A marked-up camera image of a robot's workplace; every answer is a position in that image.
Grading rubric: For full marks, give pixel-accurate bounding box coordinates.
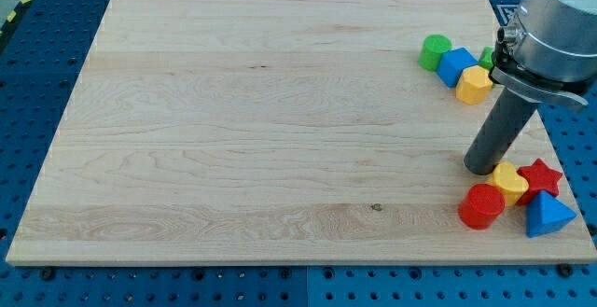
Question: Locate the red cylinder block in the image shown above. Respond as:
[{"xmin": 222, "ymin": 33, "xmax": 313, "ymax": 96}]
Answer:
[{"xmin": 458, "ymin": 184, "xmax": 506, "ymax": 230}]

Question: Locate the yellow hexagon block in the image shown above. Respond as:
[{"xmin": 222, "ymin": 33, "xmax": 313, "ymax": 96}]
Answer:
[{"xmin": 455, "ymin": 65, "xmax": 493, "ymax": 105}]

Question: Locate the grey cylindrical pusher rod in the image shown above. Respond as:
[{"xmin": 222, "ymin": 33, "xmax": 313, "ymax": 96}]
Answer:
[{"xmin": 464, "ymin": 89, "xmax": 538, "ymax": 175}]

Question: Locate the blue triangle block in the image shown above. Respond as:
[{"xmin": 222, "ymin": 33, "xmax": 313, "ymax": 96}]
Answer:
[{"xmin": 526, "ymin": 190, "xmax": 576, "ymax": 238}]

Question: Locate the wooden board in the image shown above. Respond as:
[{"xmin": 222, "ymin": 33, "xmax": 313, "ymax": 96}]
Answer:
[{"xmin": 7, "ymin": 0, "xmax": 596, "ymax": 267}]

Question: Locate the green cylinder block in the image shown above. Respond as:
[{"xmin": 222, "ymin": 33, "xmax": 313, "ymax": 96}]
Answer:
[{"xmin": 418, "ymin": 35, "xmax": 452, "ymax": 72}]

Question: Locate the yellow heart block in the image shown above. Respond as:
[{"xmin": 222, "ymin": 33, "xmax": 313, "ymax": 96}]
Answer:
[{"xmin": 486, "ymin": 161, "xmax": 529, "ymax": 207}]

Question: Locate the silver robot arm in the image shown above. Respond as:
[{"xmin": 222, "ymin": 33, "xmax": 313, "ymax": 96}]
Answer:
[{"xmin": 490, "ymin": 0, "xmax": 596, "ymax": 112}]

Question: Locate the red star block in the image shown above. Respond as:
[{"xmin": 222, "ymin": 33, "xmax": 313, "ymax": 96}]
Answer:
[{"xmin": 516, "ymin": 159, "xmax": 563, "ymax": 205}]

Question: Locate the blue cube block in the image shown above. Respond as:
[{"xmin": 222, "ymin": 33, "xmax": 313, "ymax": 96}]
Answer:
[{"xmin": 436, "ymin": 48, "xmax": 478, "ymax": 88}]

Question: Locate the green block behind arm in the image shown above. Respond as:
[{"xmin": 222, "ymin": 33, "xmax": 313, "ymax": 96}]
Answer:
[{"xmin": 478, "ymin": 47, "xmax": 493, "ymax": 71}]

